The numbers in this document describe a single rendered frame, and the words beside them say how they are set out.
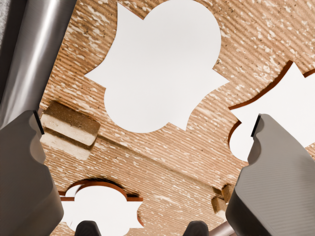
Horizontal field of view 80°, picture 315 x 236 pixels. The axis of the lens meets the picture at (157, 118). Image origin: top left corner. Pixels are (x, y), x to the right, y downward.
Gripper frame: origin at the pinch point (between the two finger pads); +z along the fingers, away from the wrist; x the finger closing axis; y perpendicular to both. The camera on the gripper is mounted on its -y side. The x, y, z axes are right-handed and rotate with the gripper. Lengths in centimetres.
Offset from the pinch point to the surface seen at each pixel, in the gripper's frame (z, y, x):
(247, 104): 7.4, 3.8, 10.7
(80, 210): 6.4, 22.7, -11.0
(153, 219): 8.1, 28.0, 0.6
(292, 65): 7.3, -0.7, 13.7
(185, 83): 7.2, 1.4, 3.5
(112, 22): 8.1, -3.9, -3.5
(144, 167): 8.1, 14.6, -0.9
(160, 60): 7.2, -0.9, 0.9
